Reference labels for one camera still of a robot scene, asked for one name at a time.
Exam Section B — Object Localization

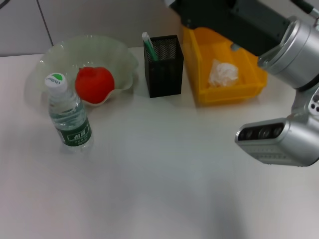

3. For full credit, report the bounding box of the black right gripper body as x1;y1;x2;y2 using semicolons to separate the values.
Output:
168;0;292;57

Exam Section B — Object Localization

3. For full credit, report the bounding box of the red tomato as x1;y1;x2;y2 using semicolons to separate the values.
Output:
74;66;116;104

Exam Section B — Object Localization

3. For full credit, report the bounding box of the pale green wavy fruit plate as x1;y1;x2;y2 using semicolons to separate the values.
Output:
34;34;139;107

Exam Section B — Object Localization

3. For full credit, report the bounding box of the black silver wrist camera housing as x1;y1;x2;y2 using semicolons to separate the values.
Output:
234;87;319;167

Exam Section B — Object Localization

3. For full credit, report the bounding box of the white paper ball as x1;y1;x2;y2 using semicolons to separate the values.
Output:
208;59;239;88

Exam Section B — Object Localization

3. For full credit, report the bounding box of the black mesh pen holder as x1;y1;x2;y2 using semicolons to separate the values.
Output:
143;34;184;99

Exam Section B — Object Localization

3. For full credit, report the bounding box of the clear green-label water bottle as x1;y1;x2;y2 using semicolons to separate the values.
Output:
44;72;94;153

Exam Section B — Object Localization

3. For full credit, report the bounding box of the yellow plastic bin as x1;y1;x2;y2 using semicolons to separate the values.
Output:
181;24;269;104

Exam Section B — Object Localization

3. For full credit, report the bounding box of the grey right arm cable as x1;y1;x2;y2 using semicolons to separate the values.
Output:
291;0;319;19

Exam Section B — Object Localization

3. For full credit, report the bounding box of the mint green utility knife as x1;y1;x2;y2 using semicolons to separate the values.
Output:
142;31;159;61

